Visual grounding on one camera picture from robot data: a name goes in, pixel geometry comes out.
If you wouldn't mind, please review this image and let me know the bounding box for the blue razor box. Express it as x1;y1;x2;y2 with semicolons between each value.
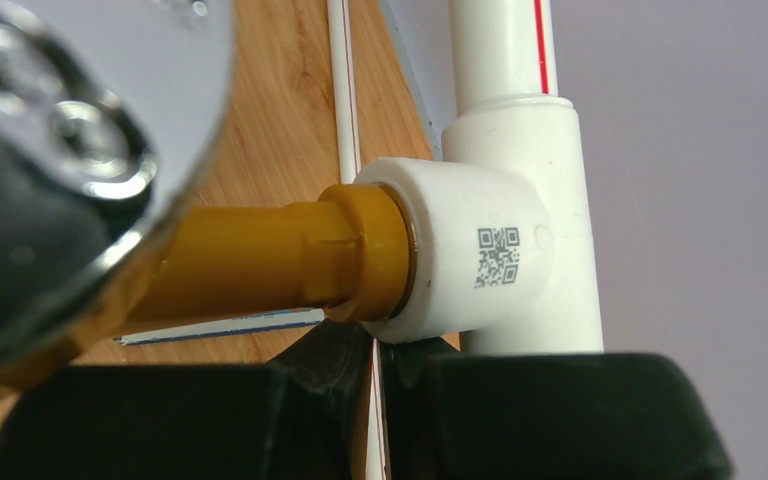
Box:
115;309;325;346

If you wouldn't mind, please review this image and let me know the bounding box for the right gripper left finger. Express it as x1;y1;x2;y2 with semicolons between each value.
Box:
0;321;372;479

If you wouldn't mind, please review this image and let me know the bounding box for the white PVC pipe frame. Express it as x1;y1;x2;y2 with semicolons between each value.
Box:
326;0;605;480

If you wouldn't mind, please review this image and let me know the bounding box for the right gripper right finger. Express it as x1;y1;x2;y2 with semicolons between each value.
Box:
380;338;734;479

